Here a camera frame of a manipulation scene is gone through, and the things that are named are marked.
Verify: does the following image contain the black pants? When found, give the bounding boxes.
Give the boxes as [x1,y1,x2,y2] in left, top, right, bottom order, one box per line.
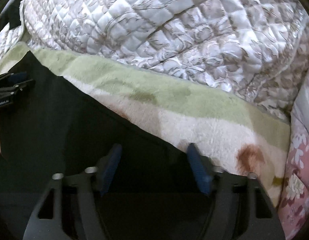
[0,52,209,239]

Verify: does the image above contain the pink floral comforter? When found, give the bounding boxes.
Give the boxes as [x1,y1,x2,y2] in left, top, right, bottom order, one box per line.
[278,69,309,239]

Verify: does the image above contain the white quilted floral bedspread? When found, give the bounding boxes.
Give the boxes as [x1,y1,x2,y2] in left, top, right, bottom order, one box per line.
[0,0,309,119]

